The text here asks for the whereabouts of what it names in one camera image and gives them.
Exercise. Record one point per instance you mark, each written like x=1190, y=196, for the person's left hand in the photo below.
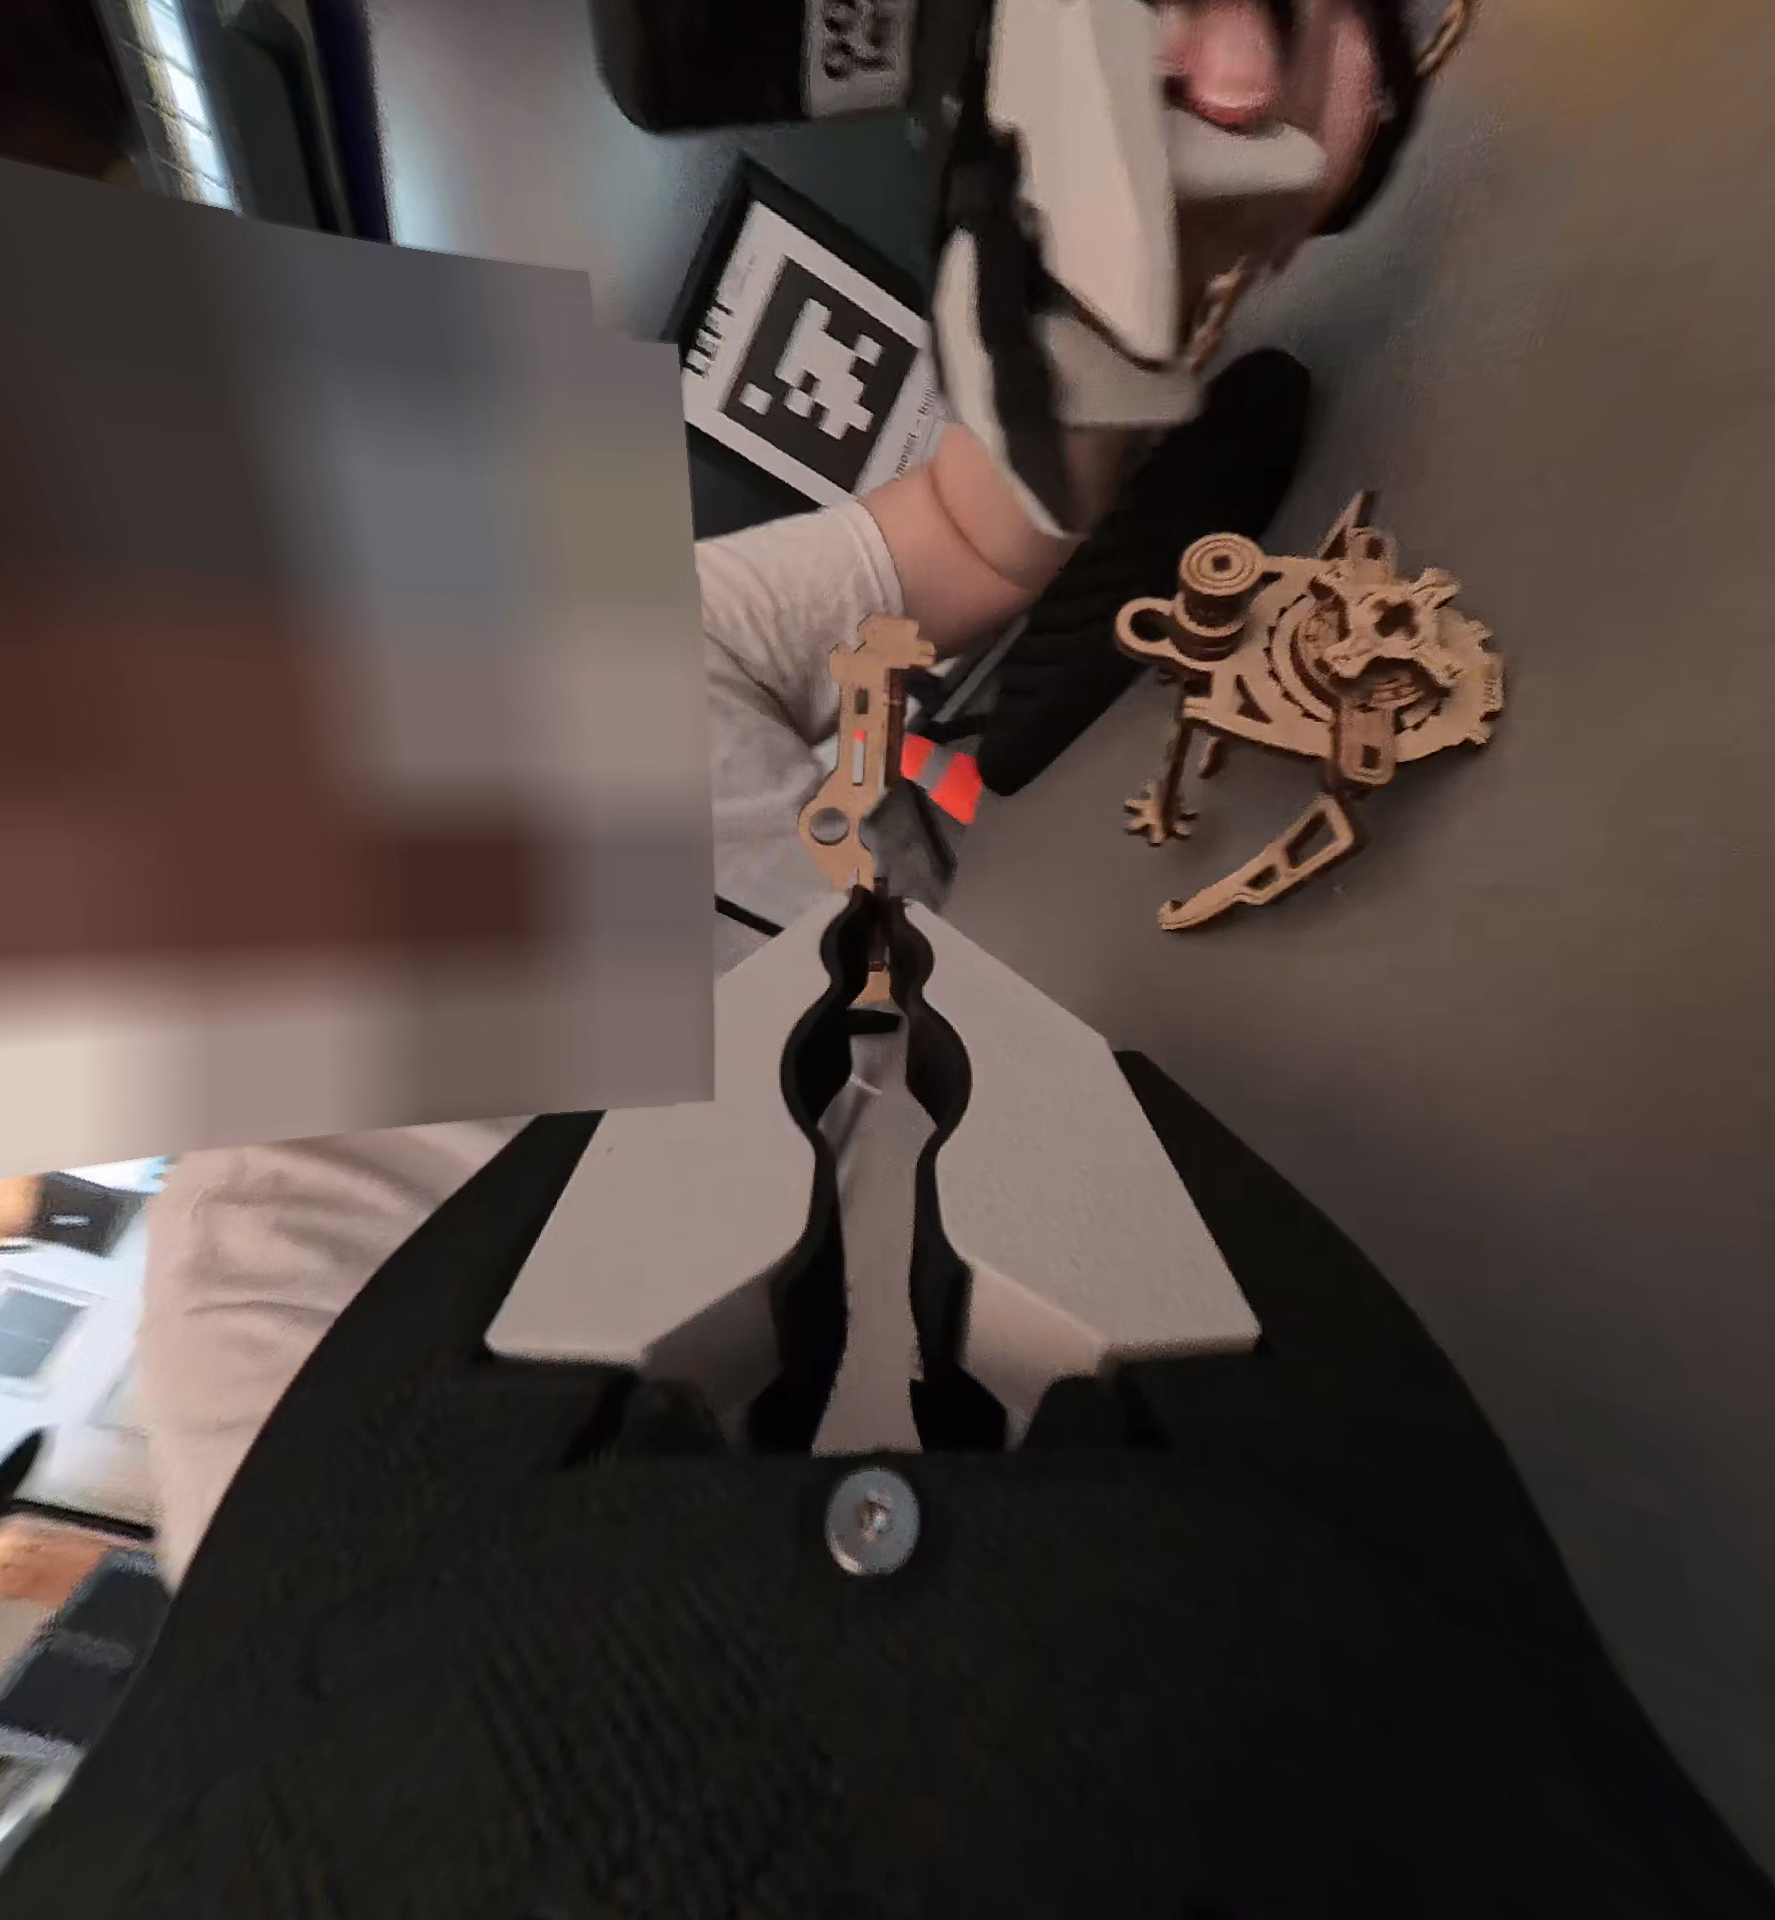
x=1262, y=68

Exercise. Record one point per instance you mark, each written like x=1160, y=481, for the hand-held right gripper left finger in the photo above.
x=632, y=1230

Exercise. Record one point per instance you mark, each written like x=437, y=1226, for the wooden gear model assembly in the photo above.
x=1276, y=676

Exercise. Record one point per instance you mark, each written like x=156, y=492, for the framed black-white marker board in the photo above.
x=813, y=360

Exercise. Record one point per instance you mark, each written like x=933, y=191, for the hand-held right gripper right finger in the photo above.
x=1082, y=1215

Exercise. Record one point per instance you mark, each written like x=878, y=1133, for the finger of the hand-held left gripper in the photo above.
x=1097, y=166
x=1113, y=394

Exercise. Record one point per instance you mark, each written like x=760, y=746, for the small wooden model part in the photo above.
x=894, y=644

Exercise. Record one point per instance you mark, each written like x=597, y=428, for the person's light clothing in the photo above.
x=273, y=1275

